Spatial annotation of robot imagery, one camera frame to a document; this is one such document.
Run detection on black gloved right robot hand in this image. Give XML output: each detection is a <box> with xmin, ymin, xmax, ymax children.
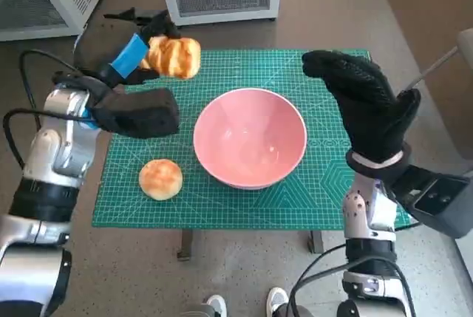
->
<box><xmin>301</xmin><ymin>50</ymin><xmax>423</xmax><ymax>163</ymax></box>

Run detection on grey metal rod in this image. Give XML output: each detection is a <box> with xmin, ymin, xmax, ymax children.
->
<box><xmin>405</xmin><ymin>47</ymin><xmax>460</xmax><ymax>92</ymax></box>

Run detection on person's left shoe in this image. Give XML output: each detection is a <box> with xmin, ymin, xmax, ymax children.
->
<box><xmin>204</xmin><ymin>293</ymin><xmax>228</xmax><ymax>317</ymax></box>

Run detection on green cutting mat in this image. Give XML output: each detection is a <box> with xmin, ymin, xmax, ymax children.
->
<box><xmin>91</xmin><ymin>49</ymin><xmax>406</xmax><ymax>231</ymax></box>

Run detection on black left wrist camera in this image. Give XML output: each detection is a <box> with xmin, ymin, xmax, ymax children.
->
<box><xmin>89</xmin><ymin>87</ymin><xmax>181</xmax><ymax>140</ymax></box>

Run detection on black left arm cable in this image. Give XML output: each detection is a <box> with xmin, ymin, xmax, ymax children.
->
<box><xmin>18</xmin><ymin>49</ymin><xmax>84</xmax><ymax>129</ymax></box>
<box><xmin>2</xmin><ymin>109</ymin><xmax>95</xmax><ymax>168</ymax></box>

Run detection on round toy bread bun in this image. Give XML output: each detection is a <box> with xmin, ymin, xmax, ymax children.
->
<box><xmin>138</xmin><ymin>158</ymin><xmax>184</xmax><ymax>202</ymax></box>

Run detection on long striped toy bread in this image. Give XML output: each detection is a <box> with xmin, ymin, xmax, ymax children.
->
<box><xmin>139</xmin><ymin>35</ymin><xmax>203</xmax><ymax>81</ymax></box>

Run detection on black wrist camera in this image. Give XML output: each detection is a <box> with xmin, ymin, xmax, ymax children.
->
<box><xmin>89</xmin><ymin>87</ymin><xmax>181</xmax><ymax>140</ymax></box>
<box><xmin>387</xmin><ymin>164</ymin><xmax>473</xmax><ymax>240</ymax></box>

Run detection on beige round seat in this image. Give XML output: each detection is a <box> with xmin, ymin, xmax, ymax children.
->
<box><xmin>455</xmin><ymin>27</ymin><xmax>473</xmax><ymax>60</ymax></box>

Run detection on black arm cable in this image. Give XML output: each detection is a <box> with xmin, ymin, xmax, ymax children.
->
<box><xmin>290</xmin><ymin>259</ymin><xmax>370</xmax><ymax>317</ymax></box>
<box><xmin>394</xmin><ymin>267</ymin><xmax>412</xmax><ymax>317</ymax></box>
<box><xmin>2</xmin><ymin>109</ymin><xmax>95</xmax><ymax>168</ymax></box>
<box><xmin>18</xmin><ymin>49</ymin><xmax>84</xmax><ymax>129</ymax></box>
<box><xmin>287</xmin><ymin>244</ymin><xmax>349</xmax><ymax>317</ymax></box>

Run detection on person's shoe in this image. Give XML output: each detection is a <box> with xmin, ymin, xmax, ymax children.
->
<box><xmin>266</xmin><ymin>286</ymin><xmax>291</xmax><ymax>317</ymax></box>
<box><xmin>204</xmin><ymin>293</ymin><xmax>228</xmax><ymax>317</ymax></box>

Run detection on person's right shoe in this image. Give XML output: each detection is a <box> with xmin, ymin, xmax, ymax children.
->
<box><xmin>266</xmin><ymin>286</ymin><xmax>291</xmax><ymax>317</ymax></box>

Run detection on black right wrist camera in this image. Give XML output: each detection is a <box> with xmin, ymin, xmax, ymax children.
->
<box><xmin>387</xmin><ymin>164</ymin><xmax>473</xmax><ymax>240</ymax></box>

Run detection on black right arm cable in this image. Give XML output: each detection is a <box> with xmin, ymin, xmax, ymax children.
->
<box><xmin>290</xmin><ymin>259</ymin><xmax>370</xmax><ymax>317</ymax></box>
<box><xmin>394</xmin><ymin>267</ymin><xmax>412</xmax><ymax>317</ymax></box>
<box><xmin>287</xmin><ymin>244</ymin><xmax>349</xmax><ymax>317</ymax></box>

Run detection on table leg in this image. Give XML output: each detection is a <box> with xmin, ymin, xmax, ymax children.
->
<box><xmin>306</xmin><ymin>229</ymin><xmax>327</xmax><ymax>256</ymax></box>
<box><xmin>176</xmin><ymin>228</ymin><xmax>194</xmax><ymax>261</ymax></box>

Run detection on pink bowl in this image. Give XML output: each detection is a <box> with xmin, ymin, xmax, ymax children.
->
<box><xmin>193</xmin><ymin>87</ymin><xmax>308</xmax><ymax>191</ymax></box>

